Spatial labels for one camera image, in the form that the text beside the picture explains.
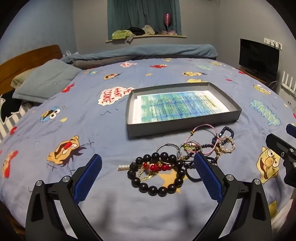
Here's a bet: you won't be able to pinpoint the silver ring bangle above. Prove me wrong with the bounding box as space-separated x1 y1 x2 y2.
155 143 182 161

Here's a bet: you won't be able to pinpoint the black garment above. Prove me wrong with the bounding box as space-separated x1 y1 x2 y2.
0 91 22 123

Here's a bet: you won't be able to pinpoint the striped grey white cloth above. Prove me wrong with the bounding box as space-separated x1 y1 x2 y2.
0 102 28 139

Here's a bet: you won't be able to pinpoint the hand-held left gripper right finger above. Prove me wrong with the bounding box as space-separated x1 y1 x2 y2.
194 153 272 241

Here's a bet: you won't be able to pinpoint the rolled blue duvet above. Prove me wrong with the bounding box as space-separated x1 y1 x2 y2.
60 44 218 64

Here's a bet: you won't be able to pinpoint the cartoon printed blue bed sheet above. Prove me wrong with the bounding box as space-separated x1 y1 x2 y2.
0 57 296 241

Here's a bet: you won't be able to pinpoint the small dark bead bracelet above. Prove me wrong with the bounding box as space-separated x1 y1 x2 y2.
201 144 221 163

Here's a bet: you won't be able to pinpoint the blue green printed paper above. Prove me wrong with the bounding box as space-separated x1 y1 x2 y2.
135 90 228 122

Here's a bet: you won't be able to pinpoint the black hair tie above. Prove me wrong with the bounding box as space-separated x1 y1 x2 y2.
184 156 218 183

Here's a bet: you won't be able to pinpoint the black cloth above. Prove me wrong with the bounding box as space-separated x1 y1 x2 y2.
128 27 146 36

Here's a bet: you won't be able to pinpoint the window sill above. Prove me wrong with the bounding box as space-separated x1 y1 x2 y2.
106 35 187 43

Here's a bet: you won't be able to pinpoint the pink cord bracelet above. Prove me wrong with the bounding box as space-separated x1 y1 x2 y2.
185 124 219 154

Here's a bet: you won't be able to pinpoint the gold pendant chain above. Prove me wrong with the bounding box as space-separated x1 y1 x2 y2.
139 169 160 181

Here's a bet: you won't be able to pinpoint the grey shallow cardboard box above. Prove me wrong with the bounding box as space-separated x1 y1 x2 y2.
125 82 242 141

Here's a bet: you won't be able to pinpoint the grey blue pillow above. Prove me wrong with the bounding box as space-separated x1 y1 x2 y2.
12 59 82 103

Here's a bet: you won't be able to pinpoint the red bead bracelet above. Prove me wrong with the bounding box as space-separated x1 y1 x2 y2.
143 161 170 173

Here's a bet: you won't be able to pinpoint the green cloth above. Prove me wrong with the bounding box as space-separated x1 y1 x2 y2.
112 30 135 40

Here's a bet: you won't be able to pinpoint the grey blanket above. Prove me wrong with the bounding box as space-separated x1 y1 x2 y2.
72 57 130 69

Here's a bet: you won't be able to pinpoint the beige pillow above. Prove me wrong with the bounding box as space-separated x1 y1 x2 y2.
10 68 37 88

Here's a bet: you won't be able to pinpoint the beige cloth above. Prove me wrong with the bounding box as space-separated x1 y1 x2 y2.
142 25 156 36

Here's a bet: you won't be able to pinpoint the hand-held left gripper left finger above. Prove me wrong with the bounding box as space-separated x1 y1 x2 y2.
25 153 103 241

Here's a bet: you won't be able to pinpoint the white wall hooks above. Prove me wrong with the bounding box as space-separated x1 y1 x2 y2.
264 37 282 49

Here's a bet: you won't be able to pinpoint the white router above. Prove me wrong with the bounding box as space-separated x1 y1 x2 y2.
281 71 296 92

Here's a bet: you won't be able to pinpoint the pearl bracelet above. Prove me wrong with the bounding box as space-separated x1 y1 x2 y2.
218 137 236 153

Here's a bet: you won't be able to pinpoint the large black bead bracelet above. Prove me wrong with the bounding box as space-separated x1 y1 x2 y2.
127 152 186 196

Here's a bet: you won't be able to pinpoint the green charm bracelet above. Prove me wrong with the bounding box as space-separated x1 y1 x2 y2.
183 142 201 153

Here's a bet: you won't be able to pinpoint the wooden headboard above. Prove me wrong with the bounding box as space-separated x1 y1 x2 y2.
0 44 63 94

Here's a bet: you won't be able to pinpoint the pink balloon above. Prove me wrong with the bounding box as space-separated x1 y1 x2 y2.
163 13 171 32

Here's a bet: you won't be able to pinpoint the black television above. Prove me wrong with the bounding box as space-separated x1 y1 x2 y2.
239 39 280 80

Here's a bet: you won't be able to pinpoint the wooden television stand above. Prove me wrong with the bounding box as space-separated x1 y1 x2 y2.
239 68 271 86

